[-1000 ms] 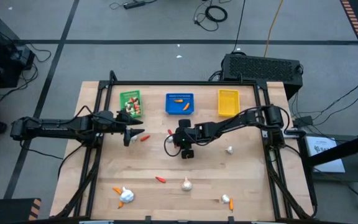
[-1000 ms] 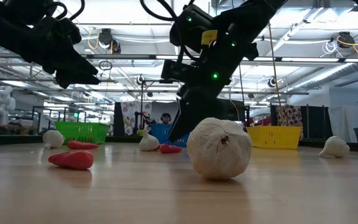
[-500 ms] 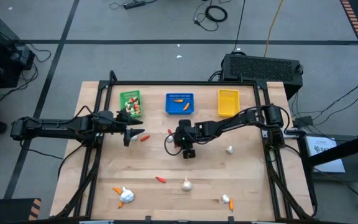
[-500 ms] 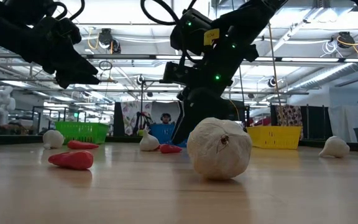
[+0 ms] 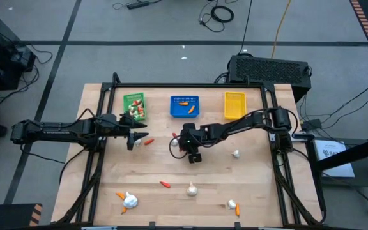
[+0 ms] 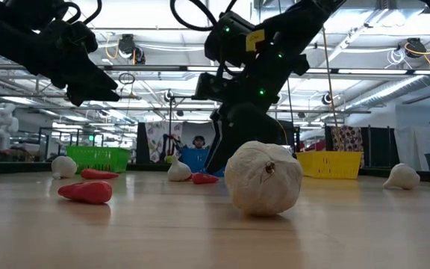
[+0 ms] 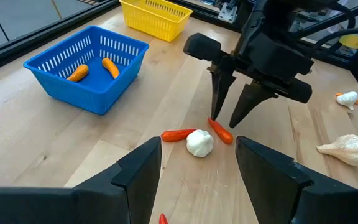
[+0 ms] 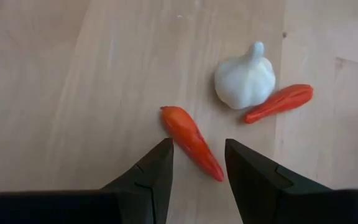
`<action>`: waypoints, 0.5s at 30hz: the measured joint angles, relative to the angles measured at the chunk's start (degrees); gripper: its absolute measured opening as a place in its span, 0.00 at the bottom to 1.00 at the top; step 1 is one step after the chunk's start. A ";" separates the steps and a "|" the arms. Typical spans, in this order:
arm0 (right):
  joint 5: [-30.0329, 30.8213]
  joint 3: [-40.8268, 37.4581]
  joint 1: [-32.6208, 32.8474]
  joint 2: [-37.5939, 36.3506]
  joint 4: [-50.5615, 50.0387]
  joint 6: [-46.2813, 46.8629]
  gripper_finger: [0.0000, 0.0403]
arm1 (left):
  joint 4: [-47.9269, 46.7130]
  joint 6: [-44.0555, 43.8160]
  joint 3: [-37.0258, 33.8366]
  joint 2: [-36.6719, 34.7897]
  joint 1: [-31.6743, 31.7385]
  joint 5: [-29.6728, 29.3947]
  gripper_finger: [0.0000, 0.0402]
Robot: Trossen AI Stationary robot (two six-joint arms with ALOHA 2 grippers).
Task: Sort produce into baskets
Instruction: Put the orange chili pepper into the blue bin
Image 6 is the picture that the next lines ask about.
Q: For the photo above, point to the person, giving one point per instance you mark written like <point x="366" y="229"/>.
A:
<point x="199" y="142"/>

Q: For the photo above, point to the white humanoid statue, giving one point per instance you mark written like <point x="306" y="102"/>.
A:
<point x="2" y="125"/>

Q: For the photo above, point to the green plastic basket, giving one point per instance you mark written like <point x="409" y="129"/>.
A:
<point x="98" y="158"/>

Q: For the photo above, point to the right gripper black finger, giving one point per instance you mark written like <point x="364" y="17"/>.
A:
<point x="224" y="142"/>
<point x="263" y="127"/>

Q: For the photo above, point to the floral hanging cloth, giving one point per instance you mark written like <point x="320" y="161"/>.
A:
<point x="347" y="139"/>

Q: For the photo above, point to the yellow plastic basket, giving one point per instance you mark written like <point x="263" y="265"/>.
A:
<point x="329" y="163"/>

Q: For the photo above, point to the black partition panel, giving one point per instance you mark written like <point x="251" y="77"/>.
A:
<point x="381" y="147"/>

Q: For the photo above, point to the large cream toy garlic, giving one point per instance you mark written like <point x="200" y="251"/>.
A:
<point x="263" y="178"/>

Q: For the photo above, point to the white sheet panel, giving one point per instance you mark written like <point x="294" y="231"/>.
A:
<point x="416" y="143"/>

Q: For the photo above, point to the red toy chili pepper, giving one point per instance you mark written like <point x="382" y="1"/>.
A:
<point x="204" y="178"/>
<point x="99" y="173"/>
<point x="86" y="191"/>

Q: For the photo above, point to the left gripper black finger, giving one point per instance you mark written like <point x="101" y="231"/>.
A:
<point x="95" y="80"/>
<point x="88" y="95"/>

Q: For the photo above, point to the blue plastic basket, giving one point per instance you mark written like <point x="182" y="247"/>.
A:
<point x="194" y="160"/>

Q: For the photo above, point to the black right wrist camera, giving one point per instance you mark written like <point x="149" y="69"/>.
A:
<point x="230" y="41"/>

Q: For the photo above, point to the patterned hanging banner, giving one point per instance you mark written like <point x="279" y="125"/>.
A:
<point x="155" y="138"/>

